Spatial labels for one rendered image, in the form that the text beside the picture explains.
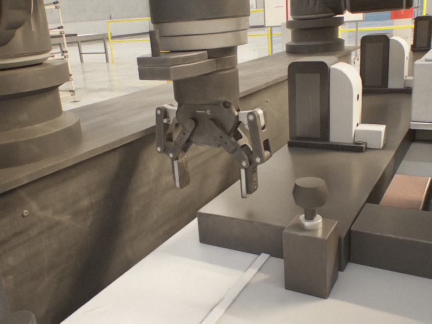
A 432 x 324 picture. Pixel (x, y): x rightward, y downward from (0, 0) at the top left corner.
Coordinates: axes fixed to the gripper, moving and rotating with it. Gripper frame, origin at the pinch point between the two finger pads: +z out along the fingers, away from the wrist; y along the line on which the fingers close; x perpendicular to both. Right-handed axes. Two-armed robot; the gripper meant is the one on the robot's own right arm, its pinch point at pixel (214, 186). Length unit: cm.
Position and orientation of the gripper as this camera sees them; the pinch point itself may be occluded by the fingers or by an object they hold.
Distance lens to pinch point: 56.1
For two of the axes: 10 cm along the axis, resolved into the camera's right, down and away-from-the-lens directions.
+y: -8.6, -0.9, 5.1
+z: 0.7, 9.5, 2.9
